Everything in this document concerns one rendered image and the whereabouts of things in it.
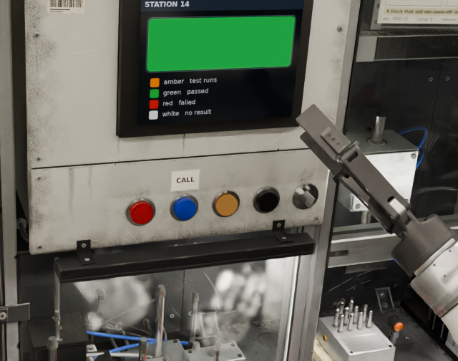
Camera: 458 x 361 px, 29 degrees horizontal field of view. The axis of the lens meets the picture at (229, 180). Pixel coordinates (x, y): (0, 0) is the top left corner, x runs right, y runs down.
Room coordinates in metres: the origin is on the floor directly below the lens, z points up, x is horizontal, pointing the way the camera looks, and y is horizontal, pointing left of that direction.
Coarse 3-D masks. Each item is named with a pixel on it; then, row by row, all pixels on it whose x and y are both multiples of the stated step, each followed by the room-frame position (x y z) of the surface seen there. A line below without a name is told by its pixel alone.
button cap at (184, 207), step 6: (186, 198) 1.09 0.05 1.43; (180, 204) 1.08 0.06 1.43; (186, 204) 1.08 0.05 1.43; (192, 204) 1.08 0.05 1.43; (174, 210) 1.08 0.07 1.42; (180, 210) 1.08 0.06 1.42; (186, 210) 1.08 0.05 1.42; (192, 210) 1.08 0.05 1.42; (180, 216) 1.08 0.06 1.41; (186, 216) 1.08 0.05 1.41; (192, 216) 1.08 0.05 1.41
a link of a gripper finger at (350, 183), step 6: (336, 180) 1.07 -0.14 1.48; (342, 180) 1.07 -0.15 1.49; (348, 180) 1.06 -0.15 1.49; (348, 186) 1.06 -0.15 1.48; (354, 186) 1.05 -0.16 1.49; (354, 192) 1.05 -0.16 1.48; (360, 192) 1.04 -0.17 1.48; (360, 198) 1.04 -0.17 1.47; (366, 198) 1.03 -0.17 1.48; (366, 204) 1.03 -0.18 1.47; (372, 210) 1.01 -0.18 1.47; (378, 216) 1.00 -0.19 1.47; (384, 228) 0.99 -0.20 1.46
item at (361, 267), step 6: (354, 264) 1.41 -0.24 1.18; (360, 264) 1.42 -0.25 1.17; (366, 264) 1.42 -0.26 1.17; (372, 264) 1.43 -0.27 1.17; (378, 264) 1.43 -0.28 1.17; (384, 264) 1.44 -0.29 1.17; (342, 270) 1.42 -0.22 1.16; (348, 270) 1.41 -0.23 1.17; (354, 270) 1.41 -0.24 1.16; (360, 270) 1.42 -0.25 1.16; (366, 270) 1.42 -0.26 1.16
